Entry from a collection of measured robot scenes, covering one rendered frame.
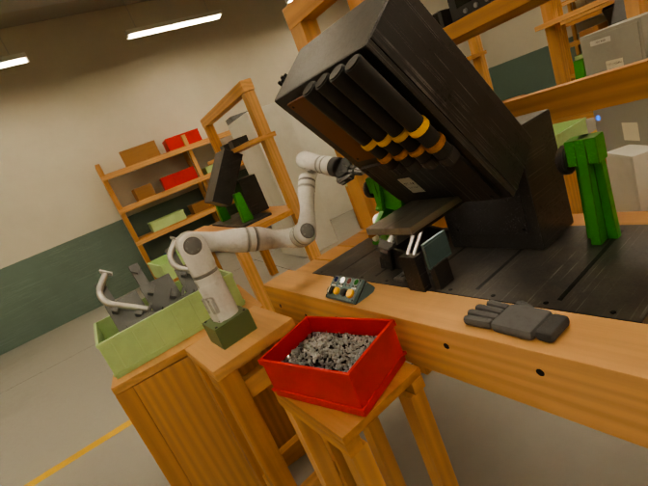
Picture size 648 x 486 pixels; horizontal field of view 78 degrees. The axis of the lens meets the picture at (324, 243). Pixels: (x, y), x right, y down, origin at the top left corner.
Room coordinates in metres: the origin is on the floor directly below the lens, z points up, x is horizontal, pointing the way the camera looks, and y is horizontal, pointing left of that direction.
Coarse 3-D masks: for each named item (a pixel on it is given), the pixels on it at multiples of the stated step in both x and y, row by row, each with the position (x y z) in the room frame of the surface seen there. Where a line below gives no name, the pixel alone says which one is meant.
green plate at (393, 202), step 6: (378, 186) 1.19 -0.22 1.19; (378, 192) 1.20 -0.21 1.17; (384, 192) 1.20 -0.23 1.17; (378, 198) 1.21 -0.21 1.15; (384, 198) 1.21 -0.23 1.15; (390, 198) 1.18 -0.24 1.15; (384, 204) 1.21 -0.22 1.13; (390, 204) 1.19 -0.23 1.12; (396, 204) 1.17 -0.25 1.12; (402, 204) 1.15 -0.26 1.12; (384, 210) 1.21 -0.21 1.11; (390, 210) 1.23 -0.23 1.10
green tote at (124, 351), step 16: (224, 272) 1.88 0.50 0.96; (176, 304) 1.67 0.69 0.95; (192, 304) 1.70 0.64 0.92; (240, 304) 1.79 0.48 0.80; (112, 320) 1.91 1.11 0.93; (144, 320) 1.61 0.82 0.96; (160, 320) 1.64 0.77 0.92; (176, 320) 1.66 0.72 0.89; (192, 320) 1.69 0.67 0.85; (96, 336) 1.65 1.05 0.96; (112, 336) 1.89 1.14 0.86; (128, 336) 1.57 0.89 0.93; (144, 336) 1.60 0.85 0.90; (160, 336) 1.62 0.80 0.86; (176, 336) 1.65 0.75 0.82; (112, 352) 1.54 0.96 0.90; (128, 352) 1.56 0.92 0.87; (144, 352) 1.58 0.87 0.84; (160, 352) 1.61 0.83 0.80; (112, 368) 1.52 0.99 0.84; (128, 368) 1.54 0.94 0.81
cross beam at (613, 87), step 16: (640, 64) 0.98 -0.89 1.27; (576, 80) 1.12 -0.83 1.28; (592, 80) 1.07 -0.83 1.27; (608, 80) 1.04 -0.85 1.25; (624, 80) 1.01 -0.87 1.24; (640, 80) 0.98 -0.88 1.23; (528, 96) 1.22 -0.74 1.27; (544, 96) 1.18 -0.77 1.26; (560, 96) 1.14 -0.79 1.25; (576, 96) 1.11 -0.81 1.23; (592, 96) 1.07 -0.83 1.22; (608, 96) 1.04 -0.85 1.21; (624, 96) 1.01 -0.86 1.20; (640, 96) 0.98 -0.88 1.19; (512, 112) 1.27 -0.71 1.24; (528, 112) 1.22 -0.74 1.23; (560, 112) 1.15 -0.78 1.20; (576, 112) 1.11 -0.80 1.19
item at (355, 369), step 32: (320, 320) 1.07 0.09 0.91; (352, 320) 0.98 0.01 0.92; (384, 320) 0.91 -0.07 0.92; (288, 352) 1.03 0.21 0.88; (320, 352) 0.94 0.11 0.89; (352, 352) 0.89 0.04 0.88; (384, 352) 0.85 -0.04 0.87; (288, 384) 0.91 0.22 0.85; (320, 384) 0.82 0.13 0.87; (352, 384) 0.75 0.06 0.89; (384, 384) 0.81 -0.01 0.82
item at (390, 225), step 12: (408, 204) 1.09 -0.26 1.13; (420, 204) 1.04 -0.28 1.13; (432, 204) 0.99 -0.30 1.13; (444, 204) 0.95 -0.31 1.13; (456, 204) 0.99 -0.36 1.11; (396, 216) 1.02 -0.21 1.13; (408, 216) 0.98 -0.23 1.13; (420, 216) 0.94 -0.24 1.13; (432, 216) 0.93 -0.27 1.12; (372, 228) 1.00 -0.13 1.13; (384, 228) 0.96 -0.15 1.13; (396, 228) 0.92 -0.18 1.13; (408, 228) 0.89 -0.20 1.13; (420, 228) 0.90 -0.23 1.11
